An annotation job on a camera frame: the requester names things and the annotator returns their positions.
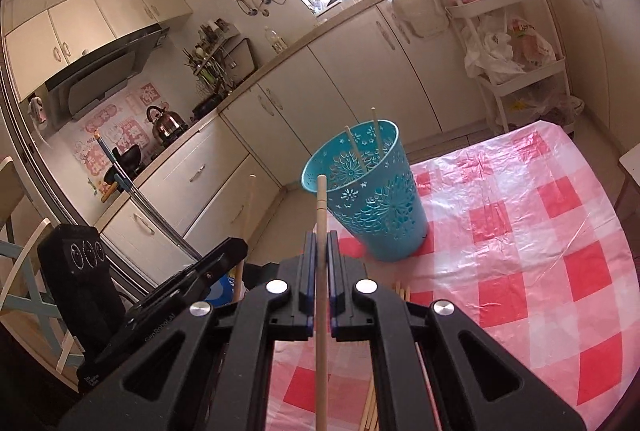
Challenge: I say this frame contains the crumpled clear plastic bag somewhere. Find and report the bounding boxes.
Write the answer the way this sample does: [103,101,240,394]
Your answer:
[510,86,583,129]

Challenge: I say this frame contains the white plastic bag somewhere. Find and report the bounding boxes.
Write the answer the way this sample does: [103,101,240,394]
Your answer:
[464,14,526,84]

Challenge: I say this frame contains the red white checkered tablecloth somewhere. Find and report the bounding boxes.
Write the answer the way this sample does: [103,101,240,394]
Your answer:
[265,120,636,431]

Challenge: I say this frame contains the wooden chair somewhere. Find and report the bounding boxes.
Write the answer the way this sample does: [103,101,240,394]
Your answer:
[0,156,86,387]

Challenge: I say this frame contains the metal dish rack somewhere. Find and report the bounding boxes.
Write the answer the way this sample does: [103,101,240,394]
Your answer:
[182,24,256,94]

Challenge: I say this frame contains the pink wall stickers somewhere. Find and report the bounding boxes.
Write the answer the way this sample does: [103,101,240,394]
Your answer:
[75,84,161,197]

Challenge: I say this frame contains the steel kettle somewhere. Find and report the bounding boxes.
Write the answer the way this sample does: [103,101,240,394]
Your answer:
[146,106,190,143]

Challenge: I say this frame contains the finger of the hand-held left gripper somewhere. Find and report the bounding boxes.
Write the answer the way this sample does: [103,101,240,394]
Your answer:
[129,237,249,313]

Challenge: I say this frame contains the blue plastic bag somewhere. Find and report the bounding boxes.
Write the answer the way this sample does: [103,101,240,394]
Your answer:
[209,275,237,308]

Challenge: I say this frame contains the range hood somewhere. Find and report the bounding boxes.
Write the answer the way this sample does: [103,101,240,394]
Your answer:
[45,25,171,122]

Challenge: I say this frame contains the black frying pan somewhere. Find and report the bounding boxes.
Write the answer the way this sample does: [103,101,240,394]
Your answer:
[192,94,226,119]

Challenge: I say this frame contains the hanging cloth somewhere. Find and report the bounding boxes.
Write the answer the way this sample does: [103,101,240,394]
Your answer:
[27,95,48,129]

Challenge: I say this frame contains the clear oil bottle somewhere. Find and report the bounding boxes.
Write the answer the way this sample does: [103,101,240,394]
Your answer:
[264,27,290,54]

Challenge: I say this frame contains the white trolley cart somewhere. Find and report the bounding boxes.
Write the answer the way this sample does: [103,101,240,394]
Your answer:
[440,0,568,134]

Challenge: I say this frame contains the red printed plastic bag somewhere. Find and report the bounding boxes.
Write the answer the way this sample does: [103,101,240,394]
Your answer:
[507,18,558,72]

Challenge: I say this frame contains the cream tall cabinet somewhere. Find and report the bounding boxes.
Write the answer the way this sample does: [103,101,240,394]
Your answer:
[527,0,640,152]

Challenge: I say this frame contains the cream upper kitchen cabinets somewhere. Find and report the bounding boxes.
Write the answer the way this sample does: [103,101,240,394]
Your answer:
[2,0,193,102]

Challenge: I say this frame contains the black wok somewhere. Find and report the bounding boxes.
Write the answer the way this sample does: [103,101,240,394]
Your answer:
[102,146,143,179]

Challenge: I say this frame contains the cream kitchen cabinets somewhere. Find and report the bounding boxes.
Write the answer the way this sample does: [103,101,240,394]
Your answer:
[95,0,481,272]
[2,0,193,102]

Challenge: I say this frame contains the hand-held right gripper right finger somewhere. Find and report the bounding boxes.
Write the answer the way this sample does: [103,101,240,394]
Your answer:
[326,231,586,431]

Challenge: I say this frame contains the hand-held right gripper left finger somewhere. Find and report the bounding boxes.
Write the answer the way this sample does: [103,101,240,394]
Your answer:
[57,231,321,431]

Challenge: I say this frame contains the blue perforated plastic basket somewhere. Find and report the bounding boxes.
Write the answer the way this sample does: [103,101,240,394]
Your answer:
[301,120,430,262]

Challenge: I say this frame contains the cream lower kitchen cabinets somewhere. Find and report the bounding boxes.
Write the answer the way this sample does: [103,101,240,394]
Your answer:
[95,0,481,272]

